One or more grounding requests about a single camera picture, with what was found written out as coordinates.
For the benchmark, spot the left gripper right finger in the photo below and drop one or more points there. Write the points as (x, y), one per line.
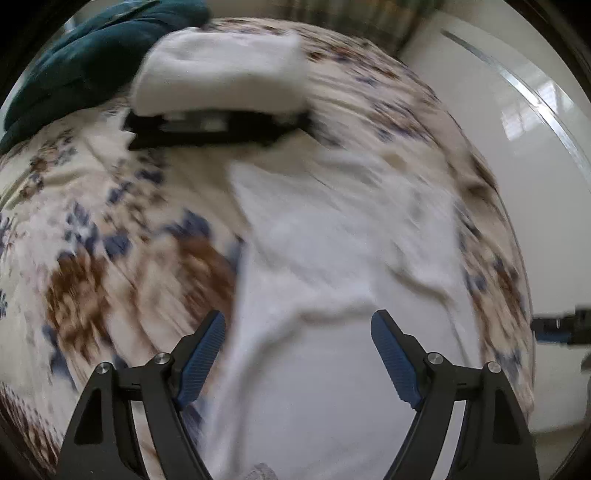
(494, 441)

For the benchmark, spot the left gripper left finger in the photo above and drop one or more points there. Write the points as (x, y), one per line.
(101, 440)

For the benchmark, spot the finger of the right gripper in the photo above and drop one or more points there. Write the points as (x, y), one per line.
(572, 328)

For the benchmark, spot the white garment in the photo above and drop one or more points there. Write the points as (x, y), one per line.
(332, 237)

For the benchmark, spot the folded white clothes stack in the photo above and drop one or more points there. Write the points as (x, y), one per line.
(193, 70)

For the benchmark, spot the floral bed blanket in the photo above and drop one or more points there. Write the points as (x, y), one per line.
(113, 255)

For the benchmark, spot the white bed headboard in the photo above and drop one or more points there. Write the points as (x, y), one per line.
(525, 112)

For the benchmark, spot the folded black garment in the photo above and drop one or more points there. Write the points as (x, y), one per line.
(211, 128)

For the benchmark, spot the right blue curtain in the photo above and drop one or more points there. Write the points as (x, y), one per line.
(389, 24)

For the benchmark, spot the teal folded quilt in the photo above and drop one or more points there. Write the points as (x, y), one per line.
(86, 67)

